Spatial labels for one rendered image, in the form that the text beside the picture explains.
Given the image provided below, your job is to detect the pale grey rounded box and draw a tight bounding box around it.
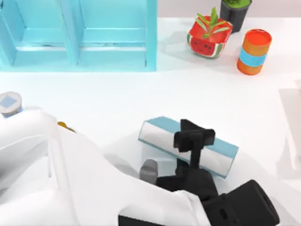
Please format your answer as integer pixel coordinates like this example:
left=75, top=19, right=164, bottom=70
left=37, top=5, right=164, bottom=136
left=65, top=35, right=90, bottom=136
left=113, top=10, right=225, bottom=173
left=139, top=159, right=158, bottom=186

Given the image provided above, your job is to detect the small yellow object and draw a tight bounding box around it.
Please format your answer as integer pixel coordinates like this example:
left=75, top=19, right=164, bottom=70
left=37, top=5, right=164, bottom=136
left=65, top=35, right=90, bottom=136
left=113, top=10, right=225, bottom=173
left=57, top=121, right=76, bottom=133

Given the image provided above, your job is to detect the grey and blue bottle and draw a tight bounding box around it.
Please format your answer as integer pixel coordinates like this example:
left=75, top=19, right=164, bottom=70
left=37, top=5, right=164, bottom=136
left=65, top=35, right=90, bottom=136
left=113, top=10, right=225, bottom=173
left=0, top=91, right=24, bottom=119

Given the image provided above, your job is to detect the watermelon plant pot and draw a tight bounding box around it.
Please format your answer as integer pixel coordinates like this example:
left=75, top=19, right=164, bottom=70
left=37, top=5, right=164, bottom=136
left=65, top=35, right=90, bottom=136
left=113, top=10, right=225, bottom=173
left=187, top=7, right=233, bottom=60

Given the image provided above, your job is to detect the dark grey plant pot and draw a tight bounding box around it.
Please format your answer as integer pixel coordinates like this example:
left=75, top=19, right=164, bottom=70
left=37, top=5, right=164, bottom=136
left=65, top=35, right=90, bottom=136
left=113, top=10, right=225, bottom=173
left=220, top=0, right=253, bottom=33

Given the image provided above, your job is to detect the blue and white book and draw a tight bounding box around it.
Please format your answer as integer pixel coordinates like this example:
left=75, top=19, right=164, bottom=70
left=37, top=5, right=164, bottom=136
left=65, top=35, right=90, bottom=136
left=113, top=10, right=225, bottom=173
left=137, top=116, right=240, bottom=179

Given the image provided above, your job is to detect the orange and blue can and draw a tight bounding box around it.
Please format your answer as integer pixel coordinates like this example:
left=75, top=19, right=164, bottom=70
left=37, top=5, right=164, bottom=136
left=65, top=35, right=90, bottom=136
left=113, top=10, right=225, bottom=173
left=236, top=28, right=273, bottom=76

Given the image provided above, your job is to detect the light blue rack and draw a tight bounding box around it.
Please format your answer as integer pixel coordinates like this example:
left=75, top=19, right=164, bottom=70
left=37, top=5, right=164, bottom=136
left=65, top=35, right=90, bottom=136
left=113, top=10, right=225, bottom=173
left=0, top=0, right=157, bottom=73

